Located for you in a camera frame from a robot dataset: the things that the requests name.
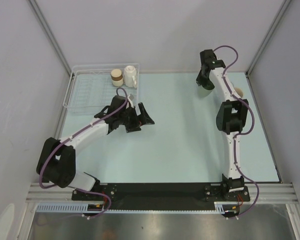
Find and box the brown beige cup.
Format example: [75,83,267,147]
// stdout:
[110,68,124,87]

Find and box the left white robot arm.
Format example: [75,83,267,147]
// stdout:
[36,95,155,200]

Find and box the beige patterned mug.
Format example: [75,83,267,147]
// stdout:
[234,87,244,99]

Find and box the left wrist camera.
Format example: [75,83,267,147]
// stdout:
[126,94,135,108]

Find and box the white ceramic mug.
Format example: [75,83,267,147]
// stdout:
[123,65,138,88]

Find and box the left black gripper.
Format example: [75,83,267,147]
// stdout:
[118,103,154,133]

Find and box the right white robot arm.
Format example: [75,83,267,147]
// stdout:
[196,49,249,201]

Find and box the light green cup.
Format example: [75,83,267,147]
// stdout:
[197,86,212,99]

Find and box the white wire dish rack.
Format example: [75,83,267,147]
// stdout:
[63,63,140,115]

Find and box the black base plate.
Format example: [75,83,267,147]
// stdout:
[71,181,251,211]

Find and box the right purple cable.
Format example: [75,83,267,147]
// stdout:
[213,45,261,221]

